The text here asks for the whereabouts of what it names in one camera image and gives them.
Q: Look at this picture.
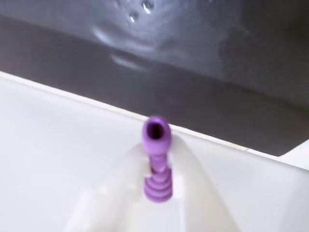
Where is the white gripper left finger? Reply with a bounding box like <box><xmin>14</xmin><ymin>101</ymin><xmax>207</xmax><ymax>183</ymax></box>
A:
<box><xmin>63</xmin><ymin>142</ymin><xmax>155</xmax><ymax>232</ymax></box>

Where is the purple ribbed pen grip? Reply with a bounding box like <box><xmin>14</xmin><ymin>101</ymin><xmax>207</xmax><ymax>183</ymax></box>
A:
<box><xmin>140</xmin><ymin>116</ymin><xmax>174</xmax><ymax>204</ymax></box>

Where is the black table mat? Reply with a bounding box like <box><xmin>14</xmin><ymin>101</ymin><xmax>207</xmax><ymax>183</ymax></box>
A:
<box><xmin>0</xmin><ymin>0</ymin><xmax>309</xmax><ymax>158</ymax></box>

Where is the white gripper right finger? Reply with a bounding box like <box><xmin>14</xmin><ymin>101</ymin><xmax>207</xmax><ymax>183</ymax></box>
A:
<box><xmin>168</xmin><ymin>134</ymin><xmax>239</xmax><ymax>232</ymax></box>

